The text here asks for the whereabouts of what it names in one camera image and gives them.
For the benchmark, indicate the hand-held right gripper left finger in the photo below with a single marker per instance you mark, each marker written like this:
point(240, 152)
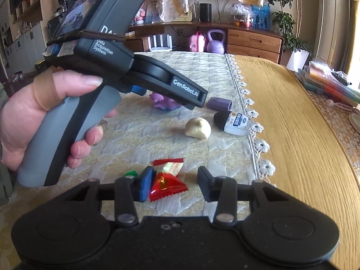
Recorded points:
point(142, 184)

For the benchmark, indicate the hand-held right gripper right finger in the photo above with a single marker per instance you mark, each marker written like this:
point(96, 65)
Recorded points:
point(205, 184)

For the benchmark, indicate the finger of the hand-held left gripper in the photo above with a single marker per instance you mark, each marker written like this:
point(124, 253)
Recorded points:
point(182, 104)
point(139, 91)

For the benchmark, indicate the purple plastic toy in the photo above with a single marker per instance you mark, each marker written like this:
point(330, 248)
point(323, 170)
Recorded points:
point(161, 103)

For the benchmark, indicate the red foil candy packet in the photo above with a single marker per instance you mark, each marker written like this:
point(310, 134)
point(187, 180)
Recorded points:
point(166, 187)

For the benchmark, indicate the person's left hand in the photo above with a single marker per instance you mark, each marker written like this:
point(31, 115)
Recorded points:
point(17, 123)

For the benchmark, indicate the green wrapped candy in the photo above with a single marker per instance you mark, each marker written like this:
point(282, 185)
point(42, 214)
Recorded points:
point(130, 173)

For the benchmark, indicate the beige garlic-shaped toy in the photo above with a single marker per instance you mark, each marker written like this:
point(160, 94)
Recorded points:
point(198, 128)

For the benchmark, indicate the red white wrapped candy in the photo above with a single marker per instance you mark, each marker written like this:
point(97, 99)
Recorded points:
point(171, 166)

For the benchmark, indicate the small purple box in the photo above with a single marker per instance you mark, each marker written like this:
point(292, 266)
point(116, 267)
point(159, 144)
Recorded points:
point(219, 104)

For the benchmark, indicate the pink plush toy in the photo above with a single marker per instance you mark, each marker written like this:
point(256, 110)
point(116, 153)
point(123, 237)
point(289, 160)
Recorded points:
point(140, 15)

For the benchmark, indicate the cream quilted table cover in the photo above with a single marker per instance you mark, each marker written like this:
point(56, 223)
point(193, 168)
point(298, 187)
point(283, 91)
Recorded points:
point(140, 135)

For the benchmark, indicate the black coffee machine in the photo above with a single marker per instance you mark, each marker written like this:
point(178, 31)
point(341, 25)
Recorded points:
point(65, 4)

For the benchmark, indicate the white router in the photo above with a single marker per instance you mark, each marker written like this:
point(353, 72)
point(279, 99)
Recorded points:
point(159, 43)

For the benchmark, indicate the small black white bottle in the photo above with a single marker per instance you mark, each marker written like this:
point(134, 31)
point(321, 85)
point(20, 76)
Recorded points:
point(233, 122)

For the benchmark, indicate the black cabinet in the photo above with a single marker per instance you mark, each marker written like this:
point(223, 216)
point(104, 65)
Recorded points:
point(52, 28)

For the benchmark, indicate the pink toy case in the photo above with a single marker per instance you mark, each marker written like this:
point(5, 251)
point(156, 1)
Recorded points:
point(197, 42)

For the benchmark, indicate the purple kettlebell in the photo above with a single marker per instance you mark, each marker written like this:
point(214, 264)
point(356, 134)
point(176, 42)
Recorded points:
point(216, 45)

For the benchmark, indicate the white floor cabinets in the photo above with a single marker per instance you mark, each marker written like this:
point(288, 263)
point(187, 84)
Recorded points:
point(17, 50)

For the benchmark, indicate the black cylinder speaker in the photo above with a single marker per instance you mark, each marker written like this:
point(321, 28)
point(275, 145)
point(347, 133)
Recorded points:
point(205, 12)

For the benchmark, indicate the wooden TV stand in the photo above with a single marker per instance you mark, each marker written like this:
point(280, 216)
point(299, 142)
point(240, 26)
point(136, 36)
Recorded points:
point(253, 40)

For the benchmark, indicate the yellow tablecloth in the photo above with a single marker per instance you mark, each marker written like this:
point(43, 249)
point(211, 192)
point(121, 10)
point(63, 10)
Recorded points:
point(295, 132)

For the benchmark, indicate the plastic bag with fruit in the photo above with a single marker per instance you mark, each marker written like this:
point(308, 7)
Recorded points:
point(242, 17)

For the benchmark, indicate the blue picture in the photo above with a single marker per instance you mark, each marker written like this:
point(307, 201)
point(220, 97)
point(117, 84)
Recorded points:
point(261, 18)

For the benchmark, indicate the white planter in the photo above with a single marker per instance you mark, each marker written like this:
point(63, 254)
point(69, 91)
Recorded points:
point(298, 60)

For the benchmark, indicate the green potted tree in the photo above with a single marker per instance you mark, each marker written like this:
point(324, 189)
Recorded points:
point(284, 11)

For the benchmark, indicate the stack of books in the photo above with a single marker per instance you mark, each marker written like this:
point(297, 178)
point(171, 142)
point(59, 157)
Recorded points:
point(329, 81)

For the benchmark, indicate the black pouch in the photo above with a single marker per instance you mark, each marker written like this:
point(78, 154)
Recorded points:
point(341, 78)

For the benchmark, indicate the round pale lid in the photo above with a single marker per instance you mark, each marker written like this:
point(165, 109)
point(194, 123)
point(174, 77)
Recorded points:
point(355, 123)

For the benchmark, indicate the wooden wall shelf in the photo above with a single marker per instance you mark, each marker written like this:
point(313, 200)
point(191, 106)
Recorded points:
point(25, 2)

